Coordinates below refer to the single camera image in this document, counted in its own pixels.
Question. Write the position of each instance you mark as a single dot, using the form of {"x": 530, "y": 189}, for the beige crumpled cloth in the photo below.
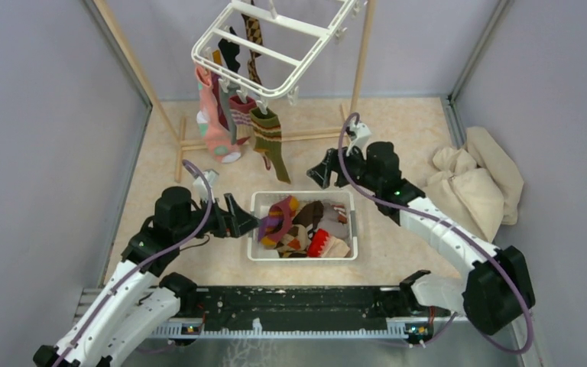
{"x": 477, "y": 185}

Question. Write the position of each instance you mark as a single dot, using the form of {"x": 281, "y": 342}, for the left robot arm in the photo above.
{"x": 131, "y": 273}

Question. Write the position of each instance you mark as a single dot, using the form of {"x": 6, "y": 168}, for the maroon striped beige sock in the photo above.
{"x": 241, "y": 116}

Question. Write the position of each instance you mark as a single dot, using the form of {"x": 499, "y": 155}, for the red white sock in basket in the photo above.
{"x": 325, "y": 245}

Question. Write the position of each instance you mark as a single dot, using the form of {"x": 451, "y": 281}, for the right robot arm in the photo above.
{"x": 450, "y": 243}

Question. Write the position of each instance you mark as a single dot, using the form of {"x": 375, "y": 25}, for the grey sock in basket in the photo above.
{"x": 334, "y": 220}

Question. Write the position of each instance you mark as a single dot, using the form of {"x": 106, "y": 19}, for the brown argyle sock in basket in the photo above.
{"x": 305, "y": 225}

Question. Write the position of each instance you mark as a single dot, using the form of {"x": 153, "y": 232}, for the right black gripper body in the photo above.
{"x": 358, "y": 170}

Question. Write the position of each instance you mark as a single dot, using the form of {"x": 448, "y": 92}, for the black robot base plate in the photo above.
{"x": 314, "y": 312}

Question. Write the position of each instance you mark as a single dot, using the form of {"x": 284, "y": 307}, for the aluminium frame rail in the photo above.
{"x": 185, "y": 313}

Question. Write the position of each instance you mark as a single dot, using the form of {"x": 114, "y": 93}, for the purple maroon striped sock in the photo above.
{"x": 277, "y": 222}

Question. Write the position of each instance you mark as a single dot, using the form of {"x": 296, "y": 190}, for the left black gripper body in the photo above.
{"x": 216, "y": 222}

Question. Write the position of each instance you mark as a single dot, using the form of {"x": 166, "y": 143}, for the olive green striped sock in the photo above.
{"x": 268, "y": 142}

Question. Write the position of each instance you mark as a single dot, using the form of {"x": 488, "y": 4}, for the pink patterned sock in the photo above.
{"x": 215, "y": 136}

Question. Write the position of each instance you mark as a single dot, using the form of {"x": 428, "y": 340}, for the wooden hanger rack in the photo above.
{"x": 202, "y": 55}

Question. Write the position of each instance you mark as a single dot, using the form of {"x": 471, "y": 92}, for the black hanging sock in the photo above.
{"x": 230, "y": 51}

